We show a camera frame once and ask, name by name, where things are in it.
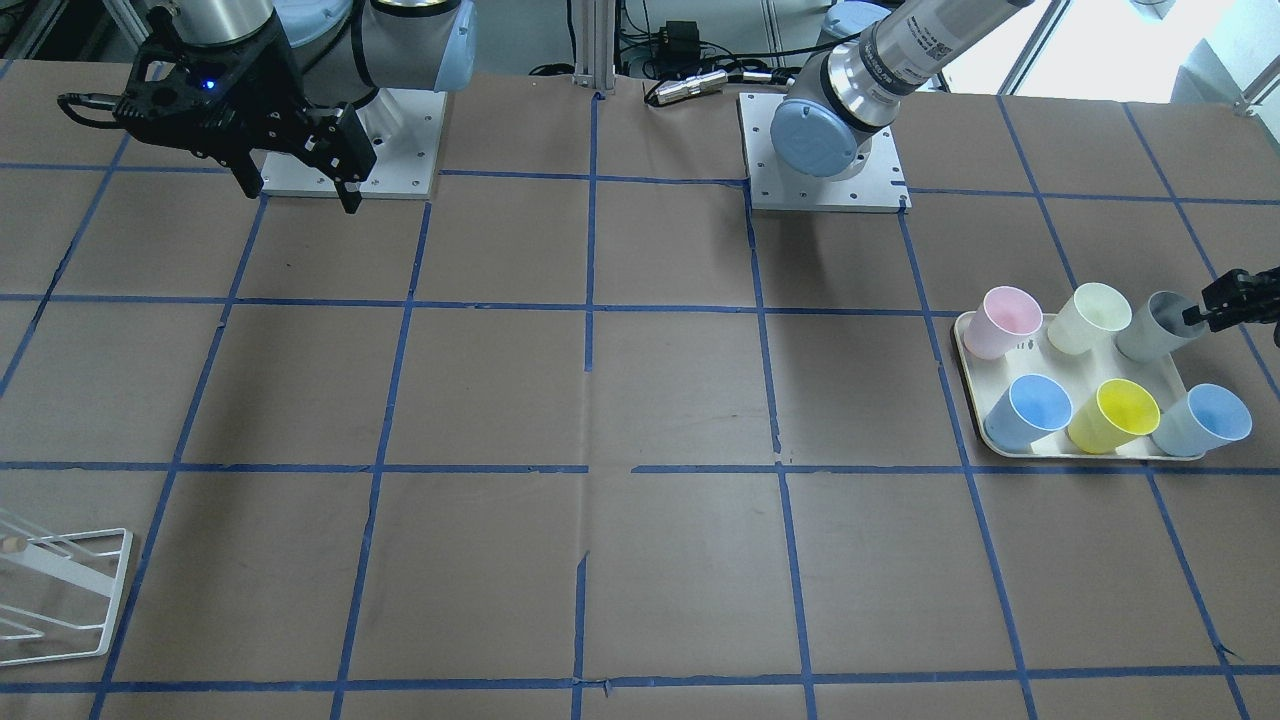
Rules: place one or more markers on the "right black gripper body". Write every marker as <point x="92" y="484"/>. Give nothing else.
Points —
<point x="268" y="88"/>

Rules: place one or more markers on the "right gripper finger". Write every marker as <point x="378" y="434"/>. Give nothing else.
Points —
<point x="246" y="172"/>
<point x="337" y="144"/>

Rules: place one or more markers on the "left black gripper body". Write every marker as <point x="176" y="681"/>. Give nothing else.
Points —
<point x="1243" y="298"/>

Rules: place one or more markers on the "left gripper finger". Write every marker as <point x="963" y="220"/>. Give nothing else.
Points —
<point x="1226" y="303"/>

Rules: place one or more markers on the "grey plastic cup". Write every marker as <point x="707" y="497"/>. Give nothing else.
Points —
<point x="1165" y="323"/>

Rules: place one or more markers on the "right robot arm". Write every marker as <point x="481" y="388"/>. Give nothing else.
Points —
<point x="347" y="51"/>

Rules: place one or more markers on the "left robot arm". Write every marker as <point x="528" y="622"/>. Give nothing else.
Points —
<point x="826" y="144"/>

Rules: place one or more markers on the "light blue corner cup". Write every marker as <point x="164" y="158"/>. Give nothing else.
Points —
<point x="1208" y="417"/>

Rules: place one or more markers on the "pale green plastic cup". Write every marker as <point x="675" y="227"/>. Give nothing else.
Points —
<point x="1093" y="315"/>

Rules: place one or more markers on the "yellow plastic cup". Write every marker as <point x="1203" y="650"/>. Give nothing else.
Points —
<point x="1118" y="412"/>

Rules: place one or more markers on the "light blue inner cup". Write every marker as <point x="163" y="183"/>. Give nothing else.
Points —
<point x="1031" y="408"/>

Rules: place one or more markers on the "pink plastic cup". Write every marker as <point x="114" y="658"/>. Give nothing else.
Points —
<point x="1005" y="317"/>

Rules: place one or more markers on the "cream plastic tray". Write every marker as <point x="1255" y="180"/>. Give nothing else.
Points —
<point x="1080" y="375"/>

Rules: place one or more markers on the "black power adapter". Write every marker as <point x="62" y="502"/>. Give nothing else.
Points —
<point x="680" y="32"/>

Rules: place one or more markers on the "silver cylindrical connector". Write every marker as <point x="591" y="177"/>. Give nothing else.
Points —
<point x="670" y="91"/>

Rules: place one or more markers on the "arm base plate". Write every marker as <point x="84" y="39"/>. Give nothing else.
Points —
<point x="406" y="128"/>
<point x="874" y="182"/>

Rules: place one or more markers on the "aluminium frame post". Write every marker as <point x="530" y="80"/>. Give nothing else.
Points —
<point x="594" y="41"/>

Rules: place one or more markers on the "white wire rack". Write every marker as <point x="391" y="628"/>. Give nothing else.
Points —
<point x="63" y="593"/>

